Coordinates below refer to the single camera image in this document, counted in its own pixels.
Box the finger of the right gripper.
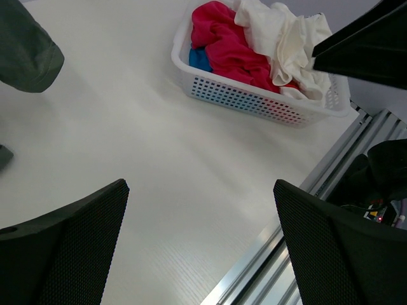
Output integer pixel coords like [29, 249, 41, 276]
[312, 0, 406, 90]

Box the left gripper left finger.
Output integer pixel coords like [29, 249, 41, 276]
[1, 179, 130, 304]

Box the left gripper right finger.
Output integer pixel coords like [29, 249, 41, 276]
[273, 179, 406, 304]

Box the white Coca-Cola t-shirt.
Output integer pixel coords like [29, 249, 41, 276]
[233, 1, 332, 107]

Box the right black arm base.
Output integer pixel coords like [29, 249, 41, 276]
[326, 139, 406, 230]

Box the dark grey t-shirt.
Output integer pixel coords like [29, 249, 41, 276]
[0, 0, 66, 172]

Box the white plastic basket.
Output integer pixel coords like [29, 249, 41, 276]
[171, 1, 351, 128]

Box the magenta cloth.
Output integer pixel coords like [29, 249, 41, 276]
[191, 1, 281, 94]

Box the blue cloth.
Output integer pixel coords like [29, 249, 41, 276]
[189, 48, 212, 72]

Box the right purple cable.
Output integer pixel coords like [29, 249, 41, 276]
[394, 196, 407, 228]

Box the aluminium mounting rail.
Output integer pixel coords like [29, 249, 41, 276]
[200, 107, 407, 305]

